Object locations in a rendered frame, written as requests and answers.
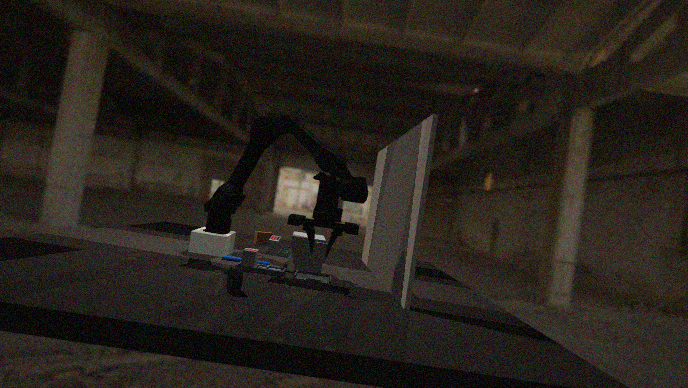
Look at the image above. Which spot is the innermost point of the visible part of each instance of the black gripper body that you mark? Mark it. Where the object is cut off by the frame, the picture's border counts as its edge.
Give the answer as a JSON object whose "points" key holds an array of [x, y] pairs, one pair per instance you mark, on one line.
{"points": [[297, 220]]}

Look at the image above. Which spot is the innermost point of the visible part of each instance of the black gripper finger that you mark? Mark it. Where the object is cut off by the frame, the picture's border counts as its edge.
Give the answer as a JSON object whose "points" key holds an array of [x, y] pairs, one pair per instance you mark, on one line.
{"points": [[333, 237], [311, 237]]}

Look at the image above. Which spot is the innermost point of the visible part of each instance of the beige flat panel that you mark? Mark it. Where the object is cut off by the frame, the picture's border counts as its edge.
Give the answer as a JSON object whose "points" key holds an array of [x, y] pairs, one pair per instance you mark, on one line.
{"points": [[397, 208]]}

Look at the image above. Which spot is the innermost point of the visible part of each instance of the tan rectangular block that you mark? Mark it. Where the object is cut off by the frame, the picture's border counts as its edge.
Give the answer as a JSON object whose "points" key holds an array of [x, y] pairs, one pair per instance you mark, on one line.
{"points": [[262, 237]]}

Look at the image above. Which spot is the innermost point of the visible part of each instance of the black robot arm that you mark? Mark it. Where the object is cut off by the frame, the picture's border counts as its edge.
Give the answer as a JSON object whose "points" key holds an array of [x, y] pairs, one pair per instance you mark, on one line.
{"points": [[264, 132]]}

